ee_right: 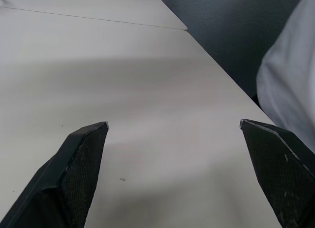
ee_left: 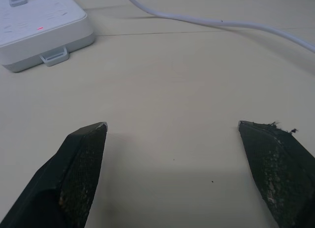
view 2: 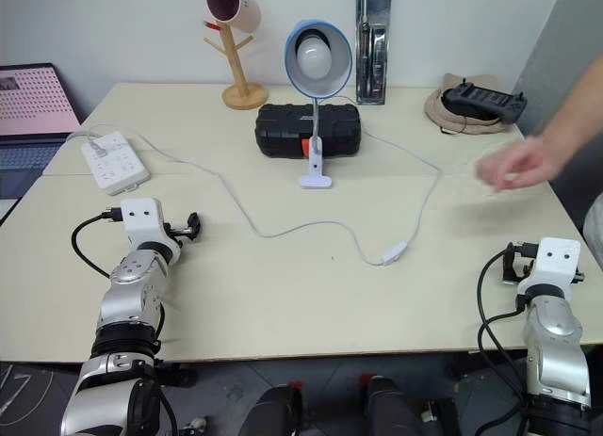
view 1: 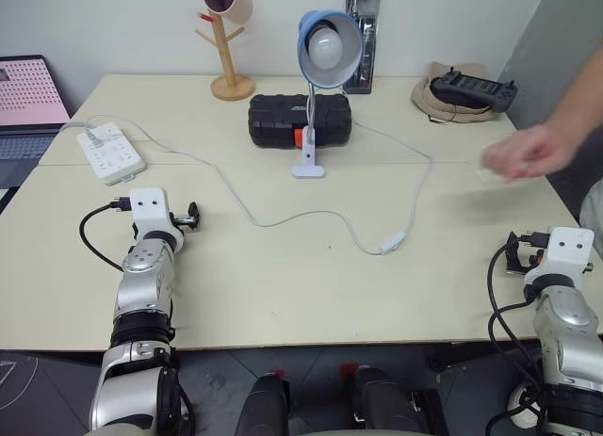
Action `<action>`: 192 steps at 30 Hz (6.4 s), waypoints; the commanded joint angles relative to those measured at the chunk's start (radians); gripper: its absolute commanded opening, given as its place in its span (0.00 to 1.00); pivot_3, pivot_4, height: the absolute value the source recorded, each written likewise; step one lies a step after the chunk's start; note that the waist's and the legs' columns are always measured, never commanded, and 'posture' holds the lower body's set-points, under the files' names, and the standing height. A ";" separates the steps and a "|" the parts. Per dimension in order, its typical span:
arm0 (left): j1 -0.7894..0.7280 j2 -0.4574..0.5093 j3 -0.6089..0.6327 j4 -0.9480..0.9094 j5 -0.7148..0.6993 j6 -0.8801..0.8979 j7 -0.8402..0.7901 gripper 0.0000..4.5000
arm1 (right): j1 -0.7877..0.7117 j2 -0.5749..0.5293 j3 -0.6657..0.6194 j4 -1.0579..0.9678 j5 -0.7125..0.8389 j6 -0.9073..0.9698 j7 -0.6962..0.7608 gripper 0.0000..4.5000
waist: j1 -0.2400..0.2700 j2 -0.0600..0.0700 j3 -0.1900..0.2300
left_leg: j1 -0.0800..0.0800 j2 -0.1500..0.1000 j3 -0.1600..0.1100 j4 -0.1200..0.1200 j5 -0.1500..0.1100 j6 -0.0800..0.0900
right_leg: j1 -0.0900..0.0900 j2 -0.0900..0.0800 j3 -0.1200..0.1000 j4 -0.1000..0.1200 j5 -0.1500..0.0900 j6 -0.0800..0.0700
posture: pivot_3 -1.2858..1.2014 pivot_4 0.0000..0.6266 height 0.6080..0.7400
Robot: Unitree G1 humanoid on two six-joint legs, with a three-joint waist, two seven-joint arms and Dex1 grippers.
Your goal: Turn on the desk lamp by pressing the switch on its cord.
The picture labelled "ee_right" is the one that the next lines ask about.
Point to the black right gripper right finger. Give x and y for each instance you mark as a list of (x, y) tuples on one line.
[(283, 173)]

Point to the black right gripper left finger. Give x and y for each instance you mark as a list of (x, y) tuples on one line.
[(66, 178)]

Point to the white cloth garment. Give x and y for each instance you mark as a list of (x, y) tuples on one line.
[(290, 73)]

